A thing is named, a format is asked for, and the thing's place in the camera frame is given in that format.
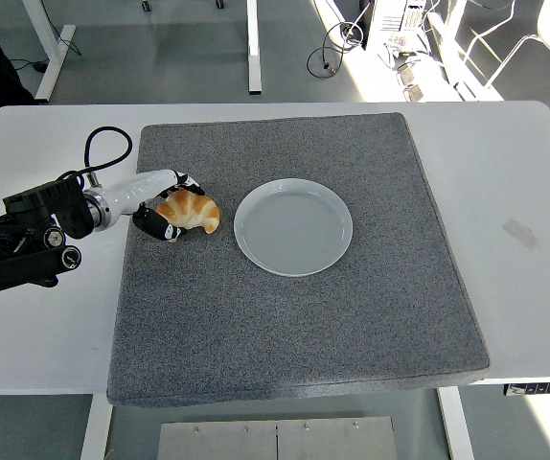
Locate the white narrow desk leg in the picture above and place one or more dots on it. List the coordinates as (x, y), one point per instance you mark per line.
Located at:
(254, 48)

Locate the pale grey round plate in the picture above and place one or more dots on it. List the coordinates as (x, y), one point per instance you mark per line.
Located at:
(293, 227)

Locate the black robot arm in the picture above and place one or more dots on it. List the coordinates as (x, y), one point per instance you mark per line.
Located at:
(40, 206)

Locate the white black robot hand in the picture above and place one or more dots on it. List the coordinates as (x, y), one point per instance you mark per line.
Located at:
(136, 189)

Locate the white power strip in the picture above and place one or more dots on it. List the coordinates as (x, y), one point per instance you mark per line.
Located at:
(416, 88)

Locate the black table control panel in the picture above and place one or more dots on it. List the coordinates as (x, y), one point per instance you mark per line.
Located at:
(543, 387)

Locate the white table leg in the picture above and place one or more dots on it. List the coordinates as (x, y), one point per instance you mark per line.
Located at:
(457, 424)
(95, 429)

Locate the white computer tower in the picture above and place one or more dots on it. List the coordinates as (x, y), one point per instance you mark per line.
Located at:
(397, 21)

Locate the golden croissant bread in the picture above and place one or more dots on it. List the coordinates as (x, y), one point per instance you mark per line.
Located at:
(196, 211)

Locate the grey speckled table mat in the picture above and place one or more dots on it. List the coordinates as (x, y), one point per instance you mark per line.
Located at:
(304, 311)

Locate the white desk leg with foot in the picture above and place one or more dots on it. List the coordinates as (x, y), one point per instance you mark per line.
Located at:
(50, 62)

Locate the grey metal plate with screws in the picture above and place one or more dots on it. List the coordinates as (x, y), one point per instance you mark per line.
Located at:
(337, 438)
(217, 441)

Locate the grey tape patch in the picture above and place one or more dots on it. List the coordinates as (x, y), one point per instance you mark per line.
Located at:
(521, 235)

